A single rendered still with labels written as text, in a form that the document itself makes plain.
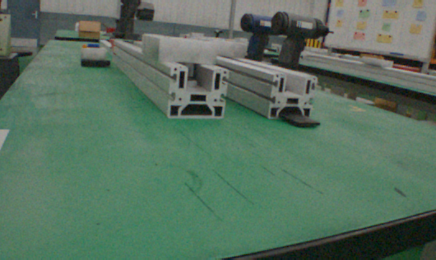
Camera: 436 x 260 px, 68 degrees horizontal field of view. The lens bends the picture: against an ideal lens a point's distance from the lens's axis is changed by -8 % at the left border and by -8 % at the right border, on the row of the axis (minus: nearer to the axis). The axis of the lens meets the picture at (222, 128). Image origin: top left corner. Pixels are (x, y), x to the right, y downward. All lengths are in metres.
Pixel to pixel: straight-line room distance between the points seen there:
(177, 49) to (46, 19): 11.68
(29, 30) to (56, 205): 12.02
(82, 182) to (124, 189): 0.04
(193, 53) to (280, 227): 0.42
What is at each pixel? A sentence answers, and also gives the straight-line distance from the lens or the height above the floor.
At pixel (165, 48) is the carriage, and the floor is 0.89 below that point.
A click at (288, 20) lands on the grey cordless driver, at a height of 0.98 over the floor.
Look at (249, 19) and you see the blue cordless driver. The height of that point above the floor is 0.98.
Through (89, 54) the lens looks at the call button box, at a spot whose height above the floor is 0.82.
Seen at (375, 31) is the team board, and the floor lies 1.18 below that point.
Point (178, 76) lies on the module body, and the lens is 0.56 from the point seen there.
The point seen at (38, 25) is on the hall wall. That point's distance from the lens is 12.24.
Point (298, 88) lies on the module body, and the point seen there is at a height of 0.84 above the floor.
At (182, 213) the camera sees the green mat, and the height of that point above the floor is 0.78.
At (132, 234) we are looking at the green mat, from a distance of 0.26.
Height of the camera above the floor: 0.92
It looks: 15 degrees down
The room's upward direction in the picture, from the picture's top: 7 degrees clockwise
